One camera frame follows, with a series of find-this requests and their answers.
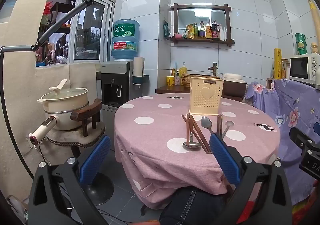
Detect cream perforated utensil holder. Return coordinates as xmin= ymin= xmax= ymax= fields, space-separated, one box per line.
xmin=188 ymin=76 xmax=223 ymax=116

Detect white handheld appliance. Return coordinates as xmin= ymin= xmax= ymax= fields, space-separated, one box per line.
xmin=29 ymin=116 xmax=61 ymax=144

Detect glass jar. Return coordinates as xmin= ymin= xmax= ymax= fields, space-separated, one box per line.
xmin=282 ymin=58 xmax=290 ymax=78

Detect stack of white bowls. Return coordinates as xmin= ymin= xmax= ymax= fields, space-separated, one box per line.
xmin=222 ymin=73 xmax=247 ymax=84

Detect blue water bottle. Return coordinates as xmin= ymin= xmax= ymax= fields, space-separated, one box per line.
xmin=110 ymin=19 xmax=140 ymax=62

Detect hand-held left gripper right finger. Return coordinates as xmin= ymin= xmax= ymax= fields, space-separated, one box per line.
xmin=209 ymin=134 xmax=293 ymax=225

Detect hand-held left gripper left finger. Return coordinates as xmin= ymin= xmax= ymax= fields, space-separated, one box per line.
xmin=28 ymin=135 xmax=111 ymax=225

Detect wicker basket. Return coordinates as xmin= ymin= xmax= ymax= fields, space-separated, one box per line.
xmin=181 ymin=72 xmax=198 ymax=89

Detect dark soy sauce bottle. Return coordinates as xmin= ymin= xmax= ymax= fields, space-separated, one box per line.
xmin=211 ymin=20 xmax=221 ymax=40

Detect white framed window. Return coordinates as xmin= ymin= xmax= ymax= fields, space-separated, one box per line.
xmin=70 ymin=0 xmax=116 ymax=64

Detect round table pink tablecloth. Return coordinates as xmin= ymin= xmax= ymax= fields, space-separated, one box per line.
xmin=114 ymin=93 xmax=282 ymax=209

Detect fringed round stool cushion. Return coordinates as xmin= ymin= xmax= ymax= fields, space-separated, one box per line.
xmin=46 ymin=121 xmax=106 ymax=152

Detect green canisters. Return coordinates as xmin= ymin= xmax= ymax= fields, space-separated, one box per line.
xmin=294 ymin=32 xmax=308 ymax=55

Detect white microwave oven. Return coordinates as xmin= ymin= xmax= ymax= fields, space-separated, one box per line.
xmin=289 ymin=53 xmax=320 ymax=86

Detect black floor phone stand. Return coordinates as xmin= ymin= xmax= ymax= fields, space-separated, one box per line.
xmin=0 ymin=0 xmax=115 ymax=207

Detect person's jeans leg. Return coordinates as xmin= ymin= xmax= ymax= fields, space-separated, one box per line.
xmin=158 ymin=186 xmax=229 ymax=225

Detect green hanging packet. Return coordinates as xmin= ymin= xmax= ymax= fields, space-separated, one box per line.
xmin=163 ymin=20 xmax=171 ymax=38

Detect wooden counter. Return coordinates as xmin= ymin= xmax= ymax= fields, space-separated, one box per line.
xmin=155 ymin=84 xmax=247 ymax=102

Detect white cable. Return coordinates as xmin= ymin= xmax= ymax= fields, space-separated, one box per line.
xmin=26 ymin=135 xmax=52 ymax=167

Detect cluttered storage shelf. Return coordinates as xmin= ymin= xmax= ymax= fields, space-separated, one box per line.
xmin=35 ymin=0 xmax=74 ymax=68

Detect wooden-handled steel spoon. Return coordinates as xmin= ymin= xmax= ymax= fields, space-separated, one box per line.
xmin=182 ymin=114 xmax=202 ymax=150

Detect yellow snack packet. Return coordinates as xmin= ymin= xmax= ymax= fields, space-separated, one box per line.
xmin=186 ymin=24 xmax=196 ymax=39

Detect grey water dispenser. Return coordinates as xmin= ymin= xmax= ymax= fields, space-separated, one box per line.
xmin=100 ymin=61 xmax=134 ymax=152

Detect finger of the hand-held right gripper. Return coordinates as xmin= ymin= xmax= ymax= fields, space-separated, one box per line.
xmin=289 ymin=127 xmax=314 ymax=152

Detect cream electric pot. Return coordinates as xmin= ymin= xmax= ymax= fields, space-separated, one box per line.
xmin=37 ymin=79 xmax=89 ymax=131

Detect yellow roll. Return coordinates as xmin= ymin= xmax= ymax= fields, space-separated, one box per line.
xmin=273 ymin=48 xmax=283 ymax=80

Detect purple floral cloth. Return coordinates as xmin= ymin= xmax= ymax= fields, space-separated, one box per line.
xmin=244 ymin=78 xmax=320 ymax=206

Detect bronze faucet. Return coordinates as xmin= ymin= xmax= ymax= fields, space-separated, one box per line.
xmin=208 ymin=62 xmax=221 ymax=76

